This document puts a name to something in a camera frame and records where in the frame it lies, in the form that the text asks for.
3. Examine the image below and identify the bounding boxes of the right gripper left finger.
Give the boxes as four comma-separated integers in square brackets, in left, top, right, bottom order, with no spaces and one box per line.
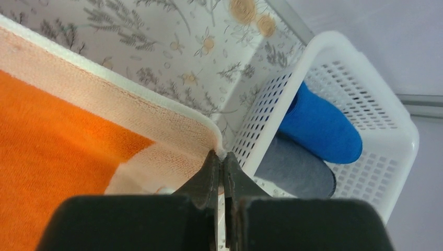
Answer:
[37,151,220,250]

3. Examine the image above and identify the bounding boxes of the white plastic basket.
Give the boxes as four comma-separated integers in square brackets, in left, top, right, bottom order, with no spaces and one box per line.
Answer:
[214,31,419,222]

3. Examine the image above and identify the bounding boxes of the blue rolled towel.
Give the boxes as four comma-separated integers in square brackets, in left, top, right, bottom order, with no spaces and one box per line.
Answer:
[278,82,363,164]

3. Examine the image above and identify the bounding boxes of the grey rolled towel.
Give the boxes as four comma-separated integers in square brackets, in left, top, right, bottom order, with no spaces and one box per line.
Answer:
[254,133,336,199]

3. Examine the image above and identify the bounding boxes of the orange cartoon towel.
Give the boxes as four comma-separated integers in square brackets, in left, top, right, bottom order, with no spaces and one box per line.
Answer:
[1,16,226,250]

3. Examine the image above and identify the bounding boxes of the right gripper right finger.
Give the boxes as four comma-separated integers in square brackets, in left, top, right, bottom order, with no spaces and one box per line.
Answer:
[222,153,394,250]

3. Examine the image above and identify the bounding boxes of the floral table mat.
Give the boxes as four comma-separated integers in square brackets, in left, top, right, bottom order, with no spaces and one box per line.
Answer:
[1,1,305,149]

